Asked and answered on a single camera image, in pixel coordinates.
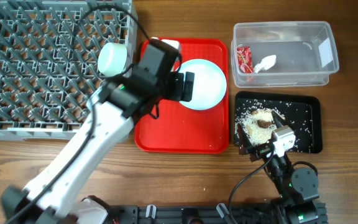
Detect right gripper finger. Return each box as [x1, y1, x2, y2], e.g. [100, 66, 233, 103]
[271, 111, 286, 128]
[237, 123, 252, 152]

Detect light blue plate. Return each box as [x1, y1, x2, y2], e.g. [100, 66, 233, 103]
[179, 58, 227, 110]

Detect red snack wrapper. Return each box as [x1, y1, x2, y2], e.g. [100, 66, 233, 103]
[237, 46, 254, 73]

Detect white tissue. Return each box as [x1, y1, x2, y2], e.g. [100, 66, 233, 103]
[254, 55, 277, 73]

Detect green bowl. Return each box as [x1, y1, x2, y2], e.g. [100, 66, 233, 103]
[97, 42, 127, 77]

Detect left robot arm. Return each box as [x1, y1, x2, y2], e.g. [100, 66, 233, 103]
[0, 38, 194, 223]

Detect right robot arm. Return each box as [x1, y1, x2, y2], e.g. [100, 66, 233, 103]
[228, 111, 326, 223]

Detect black waste tray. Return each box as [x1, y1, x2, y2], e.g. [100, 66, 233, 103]
[234, 91, 323, 154]

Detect grey dishwasher rack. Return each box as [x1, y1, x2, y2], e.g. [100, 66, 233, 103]
[0, 1, 137, 141]

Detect food scraps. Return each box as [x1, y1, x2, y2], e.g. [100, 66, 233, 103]
[234, 98, 313, 153]

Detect red plastic tray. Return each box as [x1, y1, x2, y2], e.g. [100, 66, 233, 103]
[134, 38, 229, 154]

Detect clear plastic bin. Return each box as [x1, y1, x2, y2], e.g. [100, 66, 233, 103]
[231, 21, 339, 88]

